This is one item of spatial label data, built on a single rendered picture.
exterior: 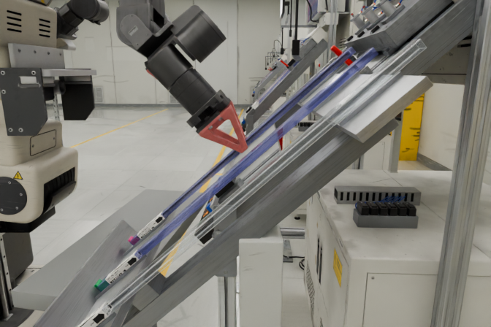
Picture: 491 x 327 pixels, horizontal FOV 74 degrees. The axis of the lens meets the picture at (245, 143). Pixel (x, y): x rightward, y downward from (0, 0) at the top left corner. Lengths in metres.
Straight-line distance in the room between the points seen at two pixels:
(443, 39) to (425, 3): 0.09
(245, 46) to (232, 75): 0.88
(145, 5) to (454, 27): 0.57
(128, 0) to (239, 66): 8.97
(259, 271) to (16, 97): 0.70
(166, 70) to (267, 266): 0.32
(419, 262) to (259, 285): 0.48
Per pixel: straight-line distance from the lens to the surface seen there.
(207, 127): 0.51
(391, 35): 0.77
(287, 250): 2.03
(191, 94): 0.52
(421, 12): 0.80
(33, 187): 1.00
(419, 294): 0.93
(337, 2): 2.20
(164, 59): 0.53
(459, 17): 0.79
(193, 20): 0.53
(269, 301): 0.51
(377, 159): 2.34
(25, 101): 0.93
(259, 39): 9.54
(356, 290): 0.88
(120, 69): 10.34
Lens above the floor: 1.04
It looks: 12 degrees down
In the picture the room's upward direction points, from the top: straight up
